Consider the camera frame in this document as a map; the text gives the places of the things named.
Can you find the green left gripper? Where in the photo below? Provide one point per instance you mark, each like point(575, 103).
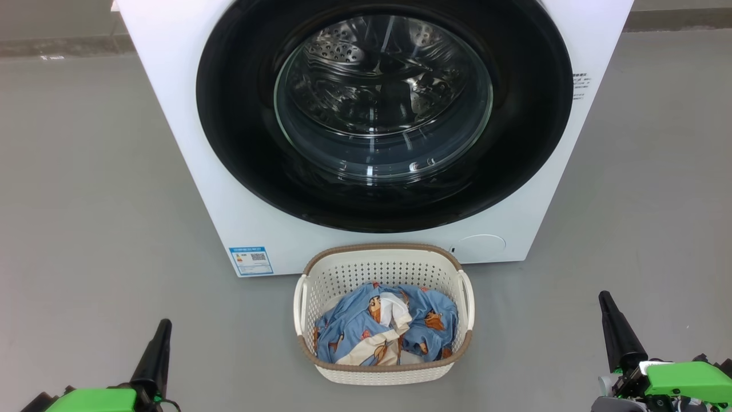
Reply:
point(91, 400)

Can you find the cream cartoon print garment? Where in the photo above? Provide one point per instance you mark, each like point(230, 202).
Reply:
point(372, 346)

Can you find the black round glass washer door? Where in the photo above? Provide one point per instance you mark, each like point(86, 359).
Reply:
point(240, 143)

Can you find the blue energy label sticker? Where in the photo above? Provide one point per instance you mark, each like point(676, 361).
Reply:
point(250, 261)

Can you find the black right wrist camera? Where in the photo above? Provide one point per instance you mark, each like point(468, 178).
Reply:
point(721, 364)

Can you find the white washing machine body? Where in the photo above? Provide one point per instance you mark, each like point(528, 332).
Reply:
point(171, 86)

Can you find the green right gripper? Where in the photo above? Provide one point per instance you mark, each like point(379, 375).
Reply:
point(686, 380)

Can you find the blue cartoon print garment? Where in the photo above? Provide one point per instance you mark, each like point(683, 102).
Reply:
point(349, 326)

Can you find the cream perforated laundry basket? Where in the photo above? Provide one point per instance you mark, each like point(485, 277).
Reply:
point(383, 269)

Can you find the stainless steel washing machine drum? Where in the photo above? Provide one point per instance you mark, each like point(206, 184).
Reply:
point(343, 51)

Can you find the round white filter cover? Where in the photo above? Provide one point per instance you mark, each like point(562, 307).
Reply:
point(480, 249)

